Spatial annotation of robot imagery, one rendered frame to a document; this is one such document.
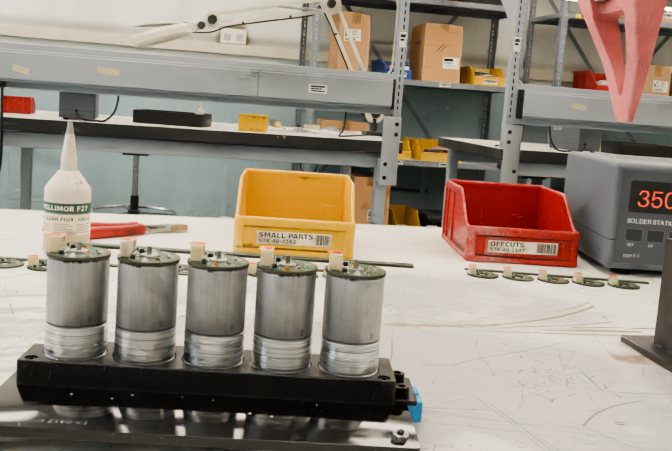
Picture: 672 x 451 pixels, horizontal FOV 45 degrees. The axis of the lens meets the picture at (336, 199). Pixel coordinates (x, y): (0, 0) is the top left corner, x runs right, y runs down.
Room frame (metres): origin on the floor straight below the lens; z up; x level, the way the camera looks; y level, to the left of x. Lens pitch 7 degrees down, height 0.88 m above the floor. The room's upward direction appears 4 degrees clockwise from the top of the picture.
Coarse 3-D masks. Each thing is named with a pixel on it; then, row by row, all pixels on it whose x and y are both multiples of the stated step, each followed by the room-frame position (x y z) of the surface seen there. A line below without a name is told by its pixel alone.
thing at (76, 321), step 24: (48, 264) 0.31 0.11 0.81; (72, 264) 0.31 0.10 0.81; (96, 264) 0.31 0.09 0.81; (48, 288) 0.31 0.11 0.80; (72, 288) 0.31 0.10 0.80; (96, 288) 0.31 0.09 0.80; (48, 312) 0.31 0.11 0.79; (72, 312) 0.31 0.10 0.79; (96, 312) 0.31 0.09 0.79; (48, 336) 0.31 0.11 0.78; (72, 336) 0.31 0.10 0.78; (96, 336) 0.31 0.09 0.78; (72, 360) 0.31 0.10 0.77
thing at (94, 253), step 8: (72, 248) 0.32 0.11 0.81; (88, 248) 0.33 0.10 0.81; (96, 248) 0.33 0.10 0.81; (104, 248) 0.33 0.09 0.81; (48, 256) 0.31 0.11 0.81; (56, 256) 0.31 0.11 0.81; (64, 256) 0.31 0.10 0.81; (80, 256) 0.31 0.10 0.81; (88, 256) 0.31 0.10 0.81; (96, 256) 0.31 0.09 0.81; (104, 256) 0.31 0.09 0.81
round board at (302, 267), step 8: (272, 264) 0.31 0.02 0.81; (296, 264) 0.32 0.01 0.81; (304, 264) 0.32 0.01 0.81; (312, 264) 0.33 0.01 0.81; (272, 272) 0.31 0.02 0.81; (280, 272) 0.31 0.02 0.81; (288, 272) 0.31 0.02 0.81; (296, 272) 0.31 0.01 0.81; (304, 272) 0.31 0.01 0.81; (312, 272) 0.32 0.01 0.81
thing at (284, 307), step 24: (288, 264) 0.32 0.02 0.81; (264, 288) 0.31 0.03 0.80; (288, 288) 0.31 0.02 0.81; (312, 288) 0.32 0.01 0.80; (264, 312) 0.31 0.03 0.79; (288, 312) 0.31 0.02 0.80; (312, 312) 0.32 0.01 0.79; (264, 336) 0.31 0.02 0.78; (288, 336) 0.31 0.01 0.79; (312, 336) 0.32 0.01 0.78; (264, 360) 0.31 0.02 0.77; (288, 360) 0.31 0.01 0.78
